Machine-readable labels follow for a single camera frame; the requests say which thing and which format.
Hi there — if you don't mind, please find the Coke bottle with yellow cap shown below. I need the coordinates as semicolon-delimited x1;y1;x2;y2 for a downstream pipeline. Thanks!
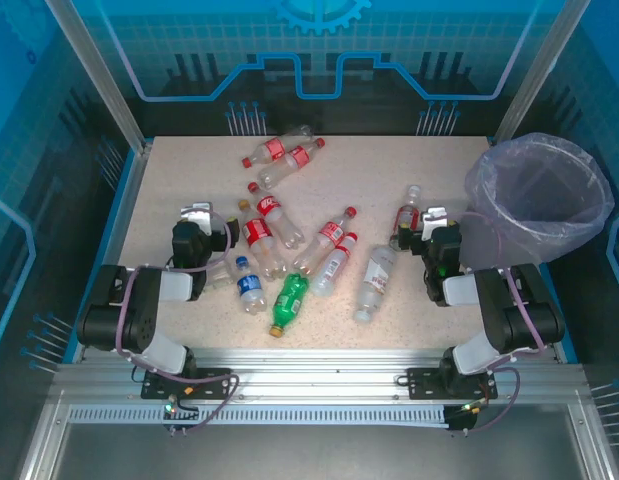
237;199;286;280

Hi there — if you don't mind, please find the translucent plastic bin bag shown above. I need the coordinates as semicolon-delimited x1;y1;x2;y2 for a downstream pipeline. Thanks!
463;131;617;265

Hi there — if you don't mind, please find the small clear plastic bottle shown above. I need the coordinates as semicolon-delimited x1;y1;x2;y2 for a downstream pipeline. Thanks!
203;269;238;292

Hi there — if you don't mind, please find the Coke bottle with red cap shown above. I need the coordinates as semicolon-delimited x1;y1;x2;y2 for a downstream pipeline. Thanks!
246;181;306;250

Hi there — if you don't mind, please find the clear bottle white red label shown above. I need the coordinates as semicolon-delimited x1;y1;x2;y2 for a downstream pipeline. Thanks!
352;244;399;323

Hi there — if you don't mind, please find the blue cap blue label bottle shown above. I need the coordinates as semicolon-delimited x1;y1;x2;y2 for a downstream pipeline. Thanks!
234;255;268;315

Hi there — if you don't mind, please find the slim Coke bottle red cap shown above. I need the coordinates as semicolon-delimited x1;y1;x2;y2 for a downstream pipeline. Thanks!
291;205;359;275

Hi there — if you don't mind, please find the green Sprite bottle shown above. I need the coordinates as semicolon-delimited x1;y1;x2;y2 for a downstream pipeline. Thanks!
267;272;310;337

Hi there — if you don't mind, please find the Coke bottle with long neck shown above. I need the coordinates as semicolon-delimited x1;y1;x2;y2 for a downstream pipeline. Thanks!
240;124;315;169

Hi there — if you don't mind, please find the Coke bottle with crumpled label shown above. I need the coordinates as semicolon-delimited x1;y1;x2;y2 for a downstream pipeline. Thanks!
257;137;326;190

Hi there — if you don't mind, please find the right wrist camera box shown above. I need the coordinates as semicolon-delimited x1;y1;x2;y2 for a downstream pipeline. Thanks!
420;206;453;239

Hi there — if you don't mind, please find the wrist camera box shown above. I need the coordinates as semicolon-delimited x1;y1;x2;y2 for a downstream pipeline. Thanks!
420;206;453;239
180;200;215;237

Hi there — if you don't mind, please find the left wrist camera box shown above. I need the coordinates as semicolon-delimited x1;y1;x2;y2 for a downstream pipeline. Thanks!
180;200;215;237

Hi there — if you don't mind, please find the aluminium frame post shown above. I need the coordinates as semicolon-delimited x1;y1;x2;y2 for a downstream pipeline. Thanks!
42;0;153;154
492;0;593;147

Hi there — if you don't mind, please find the slotted cable duct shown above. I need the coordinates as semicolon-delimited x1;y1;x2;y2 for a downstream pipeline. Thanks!
67;405;451;427

